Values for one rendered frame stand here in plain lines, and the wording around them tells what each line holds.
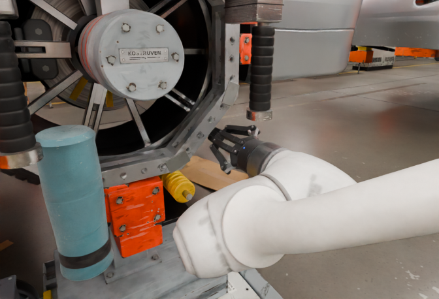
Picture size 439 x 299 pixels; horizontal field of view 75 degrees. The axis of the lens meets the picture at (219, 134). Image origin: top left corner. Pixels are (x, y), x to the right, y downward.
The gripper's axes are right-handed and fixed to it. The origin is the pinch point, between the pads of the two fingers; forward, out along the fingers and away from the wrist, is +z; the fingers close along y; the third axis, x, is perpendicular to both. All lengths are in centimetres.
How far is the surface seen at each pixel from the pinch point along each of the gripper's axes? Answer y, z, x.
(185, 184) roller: -14.4, -3.9, 0.0
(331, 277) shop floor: -12, -10, -78
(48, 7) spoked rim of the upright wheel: -2.0, 5.7, 43.8
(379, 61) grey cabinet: 481, 381, -541
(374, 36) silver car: 167, 91, -134
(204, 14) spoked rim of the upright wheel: 20.8, 3.9, 20.6
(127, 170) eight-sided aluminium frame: -18.6, -4.7, 14.8
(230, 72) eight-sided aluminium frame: 13.0, -4.7, 9.9
